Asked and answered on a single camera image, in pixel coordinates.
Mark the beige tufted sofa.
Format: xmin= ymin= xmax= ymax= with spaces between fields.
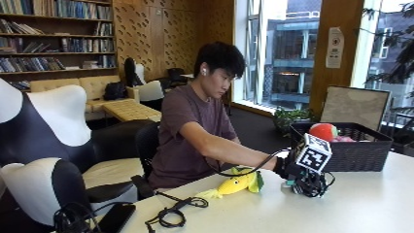
xmin=29 ymin=75 xmax=142 ymax=121

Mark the pink plush toy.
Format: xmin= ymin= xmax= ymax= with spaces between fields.
xmin=333 ymin=135 xmax=357 ymax=144

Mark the black backpack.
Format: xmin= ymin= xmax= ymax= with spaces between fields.
xmin=103 ymin=81 xmax=130 ymax=101

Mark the black and white armchair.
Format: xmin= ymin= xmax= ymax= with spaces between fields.
xmin=0 ymin=77 xmax=156 ymax=233

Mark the white wall notice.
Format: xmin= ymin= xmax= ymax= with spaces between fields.
xmin=325 ymin=26 xmax=345 ymax=70

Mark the wooden bookshelf with books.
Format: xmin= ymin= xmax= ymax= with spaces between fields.
xmin=0 ymin=0 xmax=119 ymax=91

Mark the black coiled cable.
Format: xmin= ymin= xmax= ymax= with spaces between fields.
xmin=144 ymin=191 xmax=210 ymax=233

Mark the red plush fruit toy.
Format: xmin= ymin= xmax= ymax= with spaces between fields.
xmin=308 ymin=122 xmax=341 ymax=143

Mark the black woven basket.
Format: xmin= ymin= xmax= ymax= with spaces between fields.
xmin=289 ymin=121 xmax=395 ymax=173

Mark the beige tufted ottoman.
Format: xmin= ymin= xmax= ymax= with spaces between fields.
xmin=103 ymin=99 xmax=163 ymax=123

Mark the green potted plant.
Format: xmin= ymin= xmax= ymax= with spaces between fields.
xmin=272 ymin=106 xmax=316 ymax=139

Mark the yellow plush corn toy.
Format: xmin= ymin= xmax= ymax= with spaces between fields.
xmin=196 ymin=166 xmax=266 ymax=200

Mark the white marker cube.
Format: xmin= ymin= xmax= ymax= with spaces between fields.
xmin=295 ymin=133 xmax=335 ymax=175

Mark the black office chair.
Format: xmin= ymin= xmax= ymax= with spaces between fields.
xmin=130 ymin=121 xmax=162 ymax=200

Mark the black smartphone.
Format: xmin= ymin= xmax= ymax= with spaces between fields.
xmin=98 ymin=203 xmax=138 ymax=233

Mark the black glove cable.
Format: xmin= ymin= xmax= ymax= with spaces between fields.
xmin=218 ymin=147 xmax=293 ymax=178

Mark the black and white lounge chair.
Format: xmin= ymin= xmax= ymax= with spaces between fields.
xmin=136 ymin=80 xmax=167 ymax=113
xmin=123 ymin=57 xmax=148 ymax=88

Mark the the person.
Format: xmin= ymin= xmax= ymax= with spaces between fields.
xmin=147 ymin=41 xmax=283 ymax=191

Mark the beige framed board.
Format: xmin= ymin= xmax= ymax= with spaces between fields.
xmin=320 ymin=84 xmax=392 ymax=132

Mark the black cable bundle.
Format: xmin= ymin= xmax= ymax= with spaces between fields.
xmin=53 ymin=202 xmax=131 ymax=233

